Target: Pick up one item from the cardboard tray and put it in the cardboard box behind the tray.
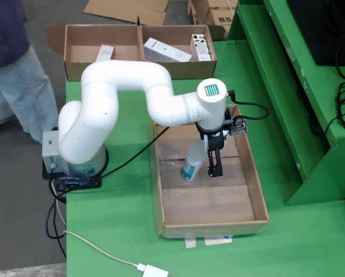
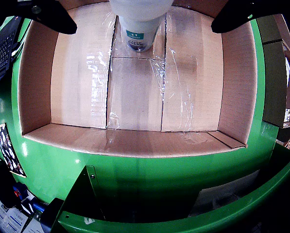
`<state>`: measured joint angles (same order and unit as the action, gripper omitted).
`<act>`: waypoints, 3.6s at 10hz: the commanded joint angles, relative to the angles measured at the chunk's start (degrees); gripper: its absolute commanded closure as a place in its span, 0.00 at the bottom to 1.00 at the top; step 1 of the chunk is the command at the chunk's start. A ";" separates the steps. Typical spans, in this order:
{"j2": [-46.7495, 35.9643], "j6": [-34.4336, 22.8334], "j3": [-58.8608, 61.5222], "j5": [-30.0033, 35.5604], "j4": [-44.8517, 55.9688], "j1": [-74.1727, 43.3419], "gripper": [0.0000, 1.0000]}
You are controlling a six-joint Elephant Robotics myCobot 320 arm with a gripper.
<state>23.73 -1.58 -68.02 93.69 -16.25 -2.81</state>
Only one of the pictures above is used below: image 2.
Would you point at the white printed paper sheet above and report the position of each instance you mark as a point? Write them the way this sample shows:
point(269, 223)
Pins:
point(6, 218)
point(34, 227)

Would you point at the shallow cardboard tray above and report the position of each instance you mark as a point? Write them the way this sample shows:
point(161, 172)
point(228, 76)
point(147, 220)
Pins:
point(74, 85)

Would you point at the black box device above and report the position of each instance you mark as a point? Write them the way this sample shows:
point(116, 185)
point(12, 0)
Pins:
point(51, 214)

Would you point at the black white photo card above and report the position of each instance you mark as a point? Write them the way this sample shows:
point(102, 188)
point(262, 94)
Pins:
point(10, 150)

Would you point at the blue red small pack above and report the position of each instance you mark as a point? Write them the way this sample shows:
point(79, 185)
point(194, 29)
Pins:
point(19, 190)

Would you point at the grey cardboard sheet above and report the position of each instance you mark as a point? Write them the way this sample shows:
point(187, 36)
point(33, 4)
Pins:
point(229, 191)

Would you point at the green metal shelf unit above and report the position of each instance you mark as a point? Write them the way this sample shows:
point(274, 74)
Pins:
point(208, 222)

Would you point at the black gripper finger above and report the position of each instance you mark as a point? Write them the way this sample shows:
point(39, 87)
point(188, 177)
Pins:
point(237, 14)
point(52, 17)

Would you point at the white bottle teal label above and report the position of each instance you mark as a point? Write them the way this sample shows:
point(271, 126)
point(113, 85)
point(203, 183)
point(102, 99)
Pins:
point(140, 21)

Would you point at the black round device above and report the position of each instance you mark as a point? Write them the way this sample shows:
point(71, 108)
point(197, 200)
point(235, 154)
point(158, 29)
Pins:
point(4, 184)

